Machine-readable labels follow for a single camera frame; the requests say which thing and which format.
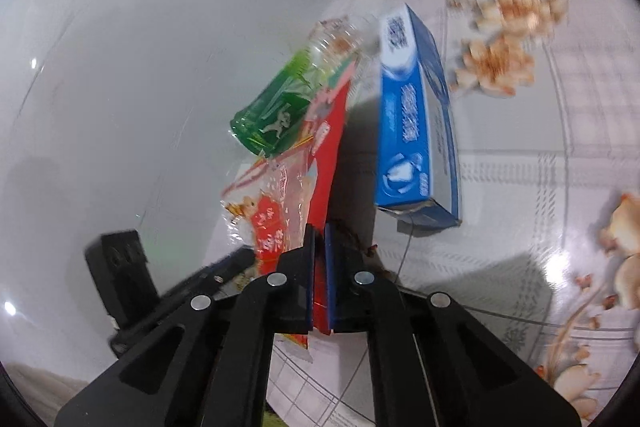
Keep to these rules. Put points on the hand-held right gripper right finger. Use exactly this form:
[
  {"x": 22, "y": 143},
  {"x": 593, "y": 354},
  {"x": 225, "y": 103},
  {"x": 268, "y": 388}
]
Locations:
[{"x": 345, "y": 292}]

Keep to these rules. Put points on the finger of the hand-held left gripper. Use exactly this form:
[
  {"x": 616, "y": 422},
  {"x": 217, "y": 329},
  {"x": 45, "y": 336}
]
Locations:
[{"x": 235, "y": 264}]

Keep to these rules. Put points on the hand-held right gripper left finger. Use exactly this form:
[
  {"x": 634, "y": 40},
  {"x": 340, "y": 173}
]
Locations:
[{"x": 295, "y": 292}]

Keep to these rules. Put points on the clear plastic wrapper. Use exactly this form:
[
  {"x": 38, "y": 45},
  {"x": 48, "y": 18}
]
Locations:
[{"x": 270, "y": 212}]

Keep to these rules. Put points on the red snack packet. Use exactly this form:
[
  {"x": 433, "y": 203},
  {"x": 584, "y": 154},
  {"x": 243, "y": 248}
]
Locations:
[{"x": 327, "y": 167}]

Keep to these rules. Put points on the crushed green plastic bottle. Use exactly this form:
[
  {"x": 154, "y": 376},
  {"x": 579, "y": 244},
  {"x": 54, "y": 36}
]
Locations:
[{"x": 272, "y": 117}]

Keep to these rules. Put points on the blue toothpaste box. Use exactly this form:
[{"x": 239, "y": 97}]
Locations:
[{"x": 405, "y": 132}]

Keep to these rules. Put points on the floral tablecloth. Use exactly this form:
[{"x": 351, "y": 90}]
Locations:
[{"x": 500, "y": 207}]

